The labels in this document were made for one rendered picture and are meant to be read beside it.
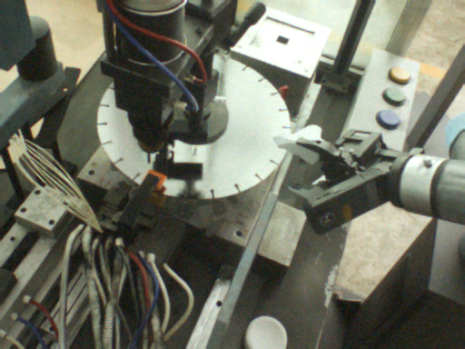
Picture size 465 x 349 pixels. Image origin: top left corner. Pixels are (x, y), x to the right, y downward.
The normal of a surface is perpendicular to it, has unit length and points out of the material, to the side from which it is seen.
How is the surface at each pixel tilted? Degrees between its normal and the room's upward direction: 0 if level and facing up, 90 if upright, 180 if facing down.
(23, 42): 90
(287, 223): 0
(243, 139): 0
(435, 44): 0
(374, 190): 60
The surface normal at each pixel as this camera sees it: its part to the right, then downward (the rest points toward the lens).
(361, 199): 0.27, 0.33
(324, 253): 0.13, -0.64
